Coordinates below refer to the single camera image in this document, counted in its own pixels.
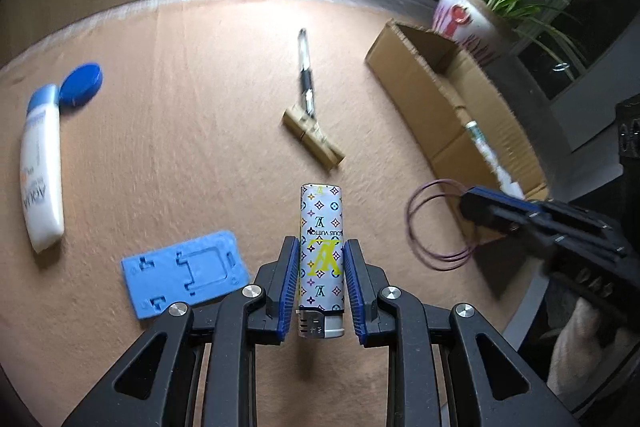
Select purple thin hair ties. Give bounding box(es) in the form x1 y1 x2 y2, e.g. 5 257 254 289
405 179 483 272

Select green potted plant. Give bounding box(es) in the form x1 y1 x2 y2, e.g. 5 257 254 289
404 0 588 80

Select cardboard box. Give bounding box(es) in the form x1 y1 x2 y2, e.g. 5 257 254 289
365 19 551 218

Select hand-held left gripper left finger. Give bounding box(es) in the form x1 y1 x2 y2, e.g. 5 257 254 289
62 234 301 427

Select gold patterned tube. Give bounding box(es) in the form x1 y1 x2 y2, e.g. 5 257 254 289
281 106 346 168

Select blue round lid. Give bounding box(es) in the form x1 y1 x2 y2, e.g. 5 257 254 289
57 63 104 110

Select dark window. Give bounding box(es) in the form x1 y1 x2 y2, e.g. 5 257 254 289
500 0 640 152

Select white sunscreen bottle blue cap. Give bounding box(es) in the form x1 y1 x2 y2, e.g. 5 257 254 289
19 84 66 254

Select green white lip balm tube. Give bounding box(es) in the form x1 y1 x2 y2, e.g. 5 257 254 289
464 119 523 198

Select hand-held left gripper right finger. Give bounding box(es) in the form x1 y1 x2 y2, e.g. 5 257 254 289
344 238 576 427

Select clear black pen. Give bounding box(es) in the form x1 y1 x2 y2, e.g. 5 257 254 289
296 28 317 118

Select white patterned lighter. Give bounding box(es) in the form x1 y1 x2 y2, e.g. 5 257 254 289
297 183 347 340

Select person's right hand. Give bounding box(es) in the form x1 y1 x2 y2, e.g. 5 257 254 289
545 297 621 408

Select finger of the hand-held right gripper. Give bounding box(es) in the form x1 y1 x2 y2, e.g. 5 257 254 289
459 196 627 274
466 186 627 253

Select blue phone stand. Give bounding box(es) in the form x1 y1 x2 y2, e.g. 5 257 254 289
120 229 251 320

